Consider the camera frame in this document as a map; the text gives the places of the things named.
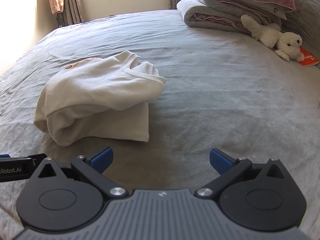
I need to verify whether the grey curtain left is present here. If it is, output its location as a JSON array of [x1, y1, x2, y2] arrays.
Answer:
[[56, 0, 85, 27]]

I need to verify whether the folded grey quilt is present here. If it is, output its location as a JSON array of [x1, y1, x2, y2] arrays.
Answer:
[[177, 0, 286, 34]]

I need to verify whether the grey bed sheet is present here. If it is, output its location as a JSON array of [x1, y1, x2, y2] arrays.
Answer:
[[1, 10, 319, 239]]

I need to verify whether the orange book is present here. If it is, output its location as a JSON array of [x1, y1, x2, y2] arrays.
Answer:
[[299, 48, 319, 67]]

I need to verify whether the grey quilted headboard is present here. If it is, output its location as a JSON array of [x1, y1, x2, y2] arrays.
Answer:
[[282, 0, 319, 57]]

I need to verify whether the white plush dog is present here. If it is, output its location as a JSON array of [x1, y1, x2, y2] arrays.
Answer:
[[240, 15, 304, 62]]

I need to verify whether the white Winnie the Pooh sweatshirt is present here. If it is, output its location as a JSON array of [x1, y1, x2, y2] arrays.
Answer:
[[34, 50, 166, 146]]

